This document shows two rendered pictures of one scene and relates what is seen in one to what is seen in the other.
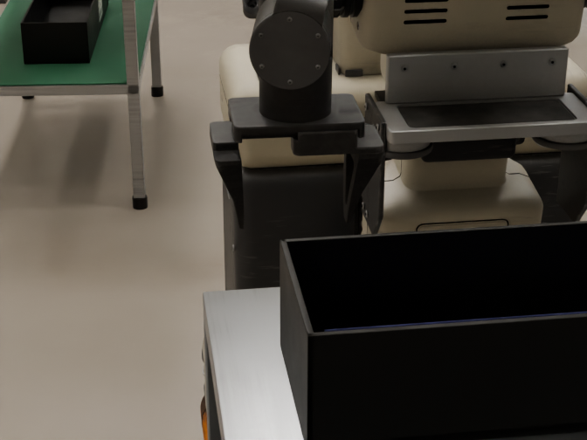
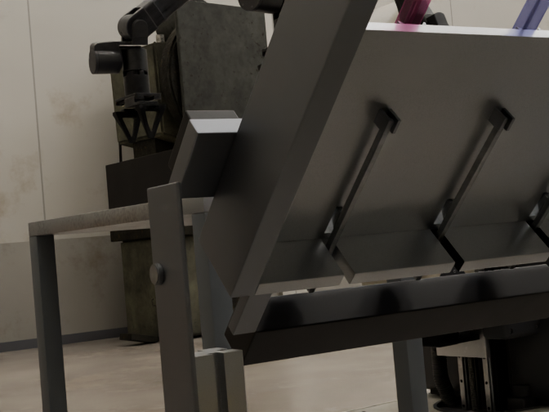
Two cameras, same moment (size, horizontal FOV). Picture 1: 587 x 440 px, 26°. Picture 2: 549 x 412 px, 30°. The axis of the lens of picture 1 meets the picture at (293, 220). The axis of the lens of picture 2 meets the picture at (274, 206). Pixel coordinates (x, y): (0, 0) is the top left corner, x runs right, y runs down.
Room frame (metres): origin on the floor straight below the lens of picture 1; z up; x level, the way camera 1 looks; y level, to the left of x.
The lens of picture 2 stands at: (0.09, -2.14, 0.71)
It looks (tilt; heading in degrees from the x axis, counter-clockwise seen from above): 2 degrees up; 61
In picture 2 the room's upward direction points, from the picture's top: 5 degrees counter-clockwise
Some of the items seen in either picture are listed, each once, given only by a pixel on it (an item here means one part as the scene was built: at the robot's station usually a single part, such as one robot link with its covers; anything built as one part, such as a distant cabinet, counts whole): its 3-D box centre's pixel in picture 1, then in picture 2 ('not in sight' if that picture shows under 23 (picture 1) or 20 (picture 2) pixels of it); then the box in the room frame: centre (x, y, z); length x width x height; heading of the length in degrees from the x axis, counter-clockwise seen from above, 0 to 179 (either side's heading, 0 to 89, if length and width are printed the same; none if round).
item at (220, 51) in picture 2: not in sight; (180, 165); (3.57, 5.76, 1.42); 1.46 x 1.30 x 2.85; 2
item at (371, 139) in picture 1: (332, 168); (146, 118); (0.95, -0.03, 1.01); 0.07 x 0.07 x 0.09; 7
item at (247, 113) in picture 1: (295, 87); (136, 88); (0.94, 0.00, 1.08); 0.10 x 0.07 x 0.07; 97
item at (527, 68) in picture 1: (475, 139); not in sight; (1.43, -0.22, 0.84); 0.28 x 0.16 x 0.22; 98
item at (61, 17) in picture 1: (67, 12); not in sight; (3.49, 0.64, 0.41); 0.57 x 0.17 x 0.11; 3
